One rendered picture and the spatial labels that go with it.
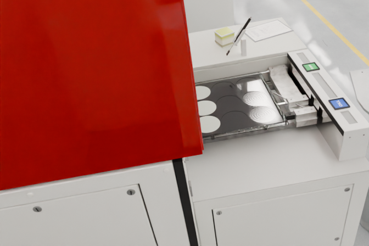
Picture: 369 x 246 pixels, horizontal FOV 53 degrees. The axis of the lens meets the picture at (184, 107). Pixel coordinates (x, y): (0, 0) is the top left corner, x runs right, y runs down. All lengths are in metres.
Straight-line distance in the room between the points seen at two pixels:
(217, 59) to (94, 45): 1.07
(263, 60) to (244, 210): 0.69
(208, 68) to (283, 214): 0.69
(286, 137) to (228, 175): 0.29
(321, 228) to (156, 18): 1.16
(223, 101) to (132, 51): 0.90
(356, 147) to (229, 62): 0.64
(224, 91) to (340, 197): 0.61
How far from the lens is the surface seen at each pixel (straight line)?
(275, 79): 1.70
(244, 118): 1.46
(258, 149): 1.44
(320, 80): 1.57
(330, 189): 1.42
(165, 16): 0.66
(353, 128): 1.35
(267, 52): 1.73
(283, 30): 1.91
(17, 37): 0.70
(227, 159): 1.41
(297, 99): 1.54
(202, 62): 1.69
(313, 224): 1.56
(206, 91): 1.61
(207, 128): 1.42
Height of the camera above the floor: 1.83
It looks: 37 degrees down
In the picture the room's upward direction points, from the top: 9 degrees counter-clockwise
